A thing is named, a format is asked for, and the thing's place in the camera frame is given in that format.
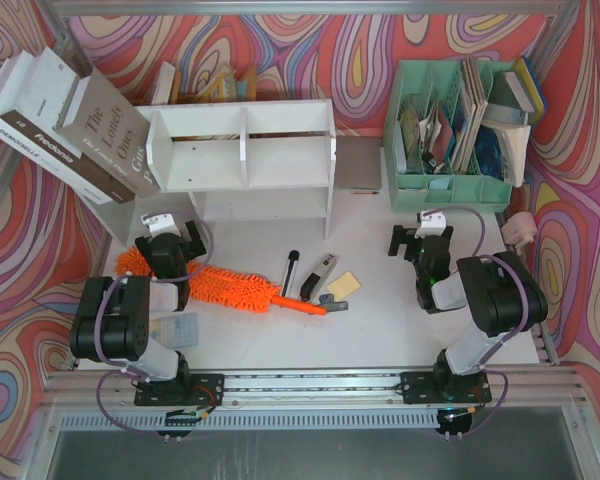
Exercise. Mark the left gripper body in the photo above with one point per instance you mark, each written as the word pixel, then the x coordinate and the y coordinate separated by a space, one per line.
pixel 194 240

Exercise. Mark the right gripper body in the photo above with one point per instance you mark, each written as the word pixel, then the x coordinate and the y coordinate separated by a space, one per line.
pixel 400 240

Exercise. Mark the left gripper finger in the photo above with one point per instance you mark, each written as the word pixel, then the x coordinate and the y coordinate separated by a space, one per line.
pixel 196 246
pixel 143 244

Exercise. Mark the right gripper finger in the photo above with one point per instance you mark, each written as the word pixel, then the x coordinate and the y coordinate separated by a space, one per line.
pixel 446 239
pixel 398 238

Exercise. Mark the orange microfiber duster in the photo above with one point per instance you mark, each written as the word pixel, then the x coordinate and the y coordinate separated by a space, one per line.
pixel 249 292

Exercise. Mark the white black utility knife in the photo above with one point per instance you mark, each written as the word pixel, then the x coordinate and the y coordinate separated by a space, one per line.
pixel 288 277

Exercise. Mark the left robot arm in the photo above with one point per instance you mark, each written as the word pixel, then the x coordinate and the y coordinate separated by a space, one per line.
pixel 111 325

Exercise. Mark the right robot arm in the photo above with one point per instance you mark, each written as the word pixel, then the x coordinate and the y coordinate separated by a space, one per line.
pixel 503 300

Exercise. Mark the white wooden bookshelf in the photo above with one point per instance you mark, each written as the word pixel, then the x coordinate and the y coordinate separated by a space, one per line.
pixel 252 161

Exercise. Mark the yellow sticky note pad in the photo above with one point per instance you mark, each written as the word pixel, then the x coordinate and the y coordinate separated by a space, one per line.
pixel 344 286

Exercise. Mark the pink pig figurine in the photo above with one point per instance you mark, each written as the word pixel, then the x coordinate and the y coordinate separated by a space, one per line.
pixel 519 230

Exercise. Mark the yellow blue calculator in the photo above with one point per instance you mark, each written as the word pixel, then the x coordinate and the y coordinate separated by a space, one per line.
pixel 176 332

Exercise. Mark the black vacuum nozzle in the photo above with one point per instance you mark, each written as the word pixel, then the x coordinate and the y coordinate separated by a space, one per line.
pixel 328 302

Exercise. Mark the open white paperback book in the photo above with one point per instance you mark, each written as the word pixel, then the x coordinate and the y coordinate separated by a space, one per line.
pixel 513 141

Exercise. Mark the green desk organizer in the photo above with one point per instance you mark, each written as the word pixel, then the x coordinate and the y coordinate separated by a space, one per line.
pixel 419 190

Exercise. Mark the brown Lonely Ones book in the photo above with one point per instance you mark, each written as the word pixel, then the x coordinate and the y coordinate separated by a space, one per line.
pixel 103 124

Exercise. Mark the books behind shelf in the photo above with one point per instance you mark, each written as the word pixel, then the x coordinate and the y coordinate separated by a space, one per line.
pixel 224 86

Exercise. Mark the grey blue yellow books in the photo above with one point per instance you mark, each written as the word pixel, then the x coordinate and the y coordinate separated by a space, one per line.
pixel 519 89

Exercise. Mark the white brown Fredonia book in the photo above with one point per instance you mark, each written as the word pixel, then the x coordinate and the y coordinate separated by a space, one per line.
pixel 35 94

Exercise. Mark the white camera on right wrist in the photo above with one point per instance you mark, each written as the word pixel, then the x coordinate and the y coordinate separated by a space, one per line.
pixel 430 223

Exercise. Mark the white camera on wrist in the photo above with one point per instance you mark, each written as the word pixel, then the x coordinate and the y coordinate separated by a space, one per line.
pixel 160 223
pixel 430 223

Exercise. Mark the white camera on left wrist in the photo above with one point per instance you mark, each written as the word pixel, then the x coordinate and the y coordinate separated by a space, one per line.
pixel 160 223

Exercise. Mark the aluminium rail with mounts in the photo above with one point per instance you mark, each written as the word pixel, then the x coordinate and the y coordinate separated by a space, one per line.
pixel 529 386

